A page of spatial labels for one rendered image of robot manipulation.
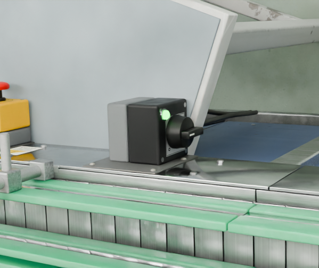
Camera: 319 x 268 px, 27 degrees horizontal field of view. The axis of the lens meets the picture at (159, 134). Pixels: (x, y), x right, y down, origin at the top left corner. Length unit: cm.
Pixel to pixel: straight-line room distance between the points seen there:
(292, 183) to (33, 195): 31
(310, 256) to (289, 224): 8
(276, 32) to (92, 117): 38
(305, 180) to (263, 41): 42
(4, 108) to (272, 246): 48
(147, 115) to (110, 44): 17
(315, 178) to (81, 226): 31
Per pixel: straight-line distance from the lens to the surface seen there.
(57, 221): 92
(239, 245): 78
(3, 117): 104
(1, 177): 84
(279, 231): 66
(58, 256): 83
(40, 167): 89
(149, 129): 86
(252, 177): 79
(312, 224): 69
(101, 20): 99
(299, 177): 80
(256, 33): 112
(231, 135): 119
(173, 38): 92
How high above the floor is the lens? 155
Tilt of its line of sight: 58 degrees down
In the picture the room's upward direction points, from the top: 107 degrees counter-clockwise
